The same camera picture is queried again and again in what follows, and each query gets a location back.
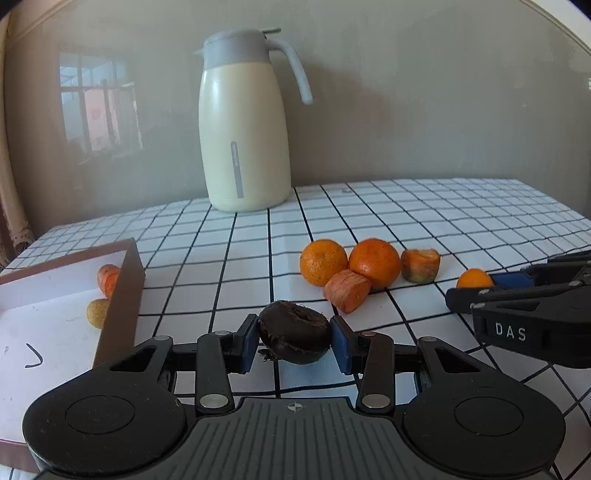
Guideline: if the small smooth orange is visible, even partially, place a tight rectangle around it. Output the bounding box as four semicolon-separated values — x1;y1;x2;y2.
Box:
456;268;495;289

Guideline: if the white checked tablecloth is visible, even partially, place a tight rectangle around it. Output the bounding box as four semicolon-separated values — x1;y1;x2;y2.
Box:
0;178;591;480

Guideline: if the brown cardboard box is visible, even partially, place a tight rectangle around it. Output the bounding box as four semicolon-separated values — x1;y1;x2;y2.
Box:
0;237;146;476

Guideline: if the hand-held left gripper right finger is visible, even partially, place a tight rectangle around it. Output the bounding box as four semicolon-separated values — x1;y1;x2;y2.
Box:
329;316;497;412

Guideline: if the small potato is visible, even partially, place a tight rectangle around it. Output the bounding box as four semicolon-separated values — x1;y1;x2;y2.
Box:
86;298;112;329

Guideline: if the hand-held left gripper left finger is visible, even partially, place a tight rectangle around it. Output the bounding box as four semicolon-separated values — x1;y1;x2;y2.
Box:
95;314;259;412

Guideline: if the carrot chunk with dark end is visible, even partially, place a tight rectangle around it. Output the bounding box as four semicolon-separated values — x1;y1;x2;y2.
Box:
400;248;441;283

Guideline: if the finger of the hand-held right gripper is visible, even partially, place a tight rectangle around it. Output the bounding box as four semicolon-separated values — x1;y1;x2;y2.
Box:
490;251;591;288
445;281;591;309

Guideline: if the carrot chunk with round core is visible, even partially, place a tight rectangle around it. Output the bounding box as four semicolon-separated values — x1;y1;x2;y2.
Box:
97;264;122;298

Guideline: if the dimpled tangerine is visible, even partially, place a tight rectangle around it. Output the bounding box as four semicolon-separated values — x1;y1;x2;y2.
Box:
300;239;348;288

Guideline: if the large smooth tangerine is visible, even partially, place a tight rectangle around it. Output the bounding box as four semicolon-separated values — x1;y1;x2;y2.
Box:
348;239;401;292

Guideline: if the ridged carrot chunk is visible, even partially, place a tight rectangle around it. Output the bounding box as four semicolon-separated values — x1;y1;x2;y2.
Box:
323;270;371;313

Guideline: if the cream thermos jug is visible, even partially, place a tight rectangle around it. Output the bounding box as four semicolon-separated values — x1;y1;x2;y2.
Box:
193;28;314;213

